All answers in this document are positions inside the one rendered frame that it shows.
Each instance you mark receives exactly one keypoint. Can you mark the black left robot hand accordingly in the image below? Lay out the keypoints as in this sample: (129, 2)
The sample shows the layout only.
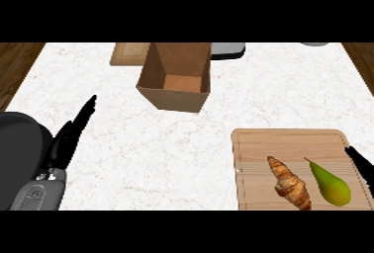
(68, 140)

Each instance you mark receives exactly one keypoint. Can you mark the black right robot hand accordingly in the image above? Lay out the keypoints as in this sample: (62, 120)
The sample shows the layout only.
(362, 164)

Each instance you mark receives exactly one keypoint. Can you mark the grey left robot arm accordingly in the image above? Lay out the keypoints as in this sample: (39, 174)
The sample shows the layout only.
(40, 194)

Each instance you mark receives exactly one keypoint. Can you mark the green pear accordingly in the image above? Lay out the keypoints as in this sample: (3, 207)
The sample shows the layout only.
(331, 186)

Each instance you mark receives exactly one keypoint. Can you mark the pale wooden cutting board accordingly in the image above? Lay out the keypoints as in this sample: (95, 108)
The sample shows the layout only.
(287, 154)

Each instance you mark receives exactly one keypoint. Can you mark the brown cardboard box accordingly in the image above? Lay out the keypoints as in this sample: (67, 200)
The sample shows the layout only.
(176, 79)

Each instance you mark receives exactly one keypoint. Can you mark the dark grey round object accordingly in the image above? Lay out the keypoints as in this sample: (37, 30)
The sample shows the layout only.
(22, 158)

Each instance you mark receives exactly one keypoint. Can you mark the brown croissant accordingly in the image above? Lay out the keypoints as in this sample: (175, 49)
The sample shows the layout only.
(290, 186)

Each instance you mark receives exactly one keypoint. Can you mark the tan flat mat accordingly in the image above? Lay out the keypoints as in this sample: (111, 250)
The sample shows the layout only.
(129, 54)

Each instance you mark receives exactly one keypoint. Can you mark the small grey object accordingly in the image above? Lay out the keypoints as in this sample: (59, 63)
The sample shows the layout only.
(315, 43)

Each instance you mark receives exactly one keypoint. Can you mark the grey and black appliance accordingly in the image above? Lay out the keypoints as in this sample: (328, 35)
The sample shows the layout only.
(226, 51)

